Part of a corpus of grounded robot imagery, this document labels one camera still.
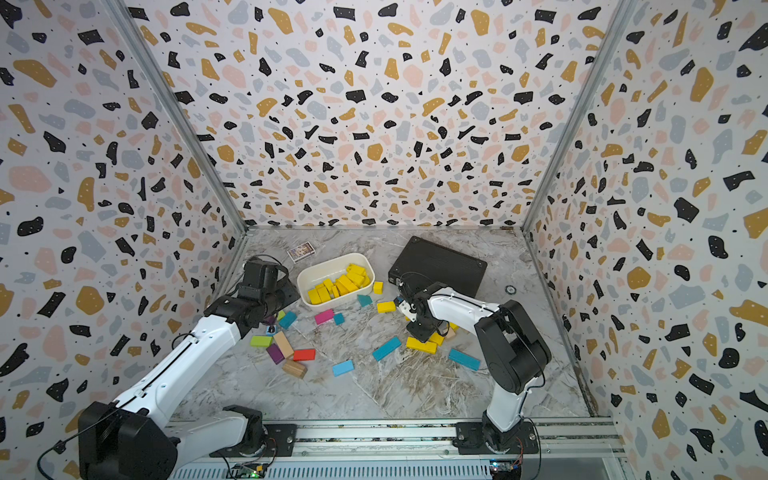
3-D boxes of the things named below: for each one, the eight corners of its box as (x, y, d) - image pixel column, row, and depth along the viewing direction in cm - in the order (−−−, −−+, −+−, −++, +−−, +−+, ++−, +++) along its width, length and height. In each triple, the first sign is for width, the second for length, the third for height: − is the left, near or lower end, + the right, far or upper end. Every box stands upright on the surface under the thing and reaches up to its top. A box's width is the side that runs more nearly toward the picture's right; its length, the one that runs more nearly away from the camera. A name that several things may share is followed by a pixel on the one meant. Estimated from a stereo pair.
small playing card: (293, 263, 113) (291, 259, 111) (288, 255, 115) (286, 250, 113) (315, 253, 116) (314, 248, 114) (310, 245, 119) (308, 241, 117)
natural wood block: (284, 370, 87) (281, 367, 85) (290, 360, 89) (287, 357, 87) (302, 378, 86) (300, 375, 84) (308, 368, 88) (306, 364, 86)
